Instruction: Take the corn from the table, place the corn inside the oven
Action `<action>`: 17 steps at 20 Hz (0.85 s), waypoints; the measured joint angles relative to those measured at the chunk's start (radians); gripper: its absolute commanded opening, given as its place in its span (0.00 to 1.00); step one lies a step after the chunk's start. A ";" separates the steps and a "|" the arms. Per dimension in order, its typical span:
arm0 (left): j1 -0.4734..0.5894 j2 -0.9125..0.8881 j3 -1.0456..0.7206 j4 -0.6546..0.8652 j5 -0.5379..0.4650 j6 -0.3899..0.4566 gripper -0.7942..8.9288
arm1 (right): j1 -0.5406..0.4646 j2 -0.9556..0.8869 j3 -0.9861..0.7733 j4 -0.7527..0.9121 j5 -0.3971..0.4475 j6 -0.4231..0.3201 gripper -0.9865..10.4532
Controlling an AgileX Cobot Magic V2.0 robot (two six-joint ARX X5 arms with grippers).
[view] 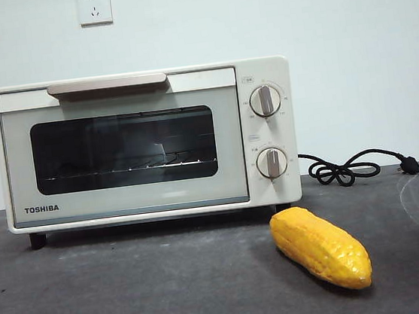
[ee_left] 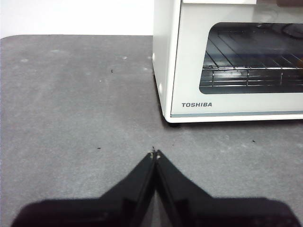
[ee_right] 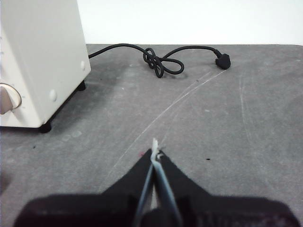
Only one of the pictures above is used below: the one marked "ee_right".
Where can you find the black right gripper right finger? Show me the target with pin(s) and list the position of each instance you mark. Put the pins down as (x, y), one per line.
(225, 212)

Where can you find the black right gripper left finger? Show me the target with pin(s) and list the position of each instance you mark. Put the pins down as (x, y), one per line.
(94, 210)

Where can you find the cream oven knob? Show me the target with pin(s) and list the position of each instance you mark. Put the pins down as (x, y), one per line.
(9, 99)

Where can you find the cream Toshiba toaster oven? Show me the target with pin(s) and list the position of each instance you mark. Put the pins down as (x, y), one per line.
(42, 47)

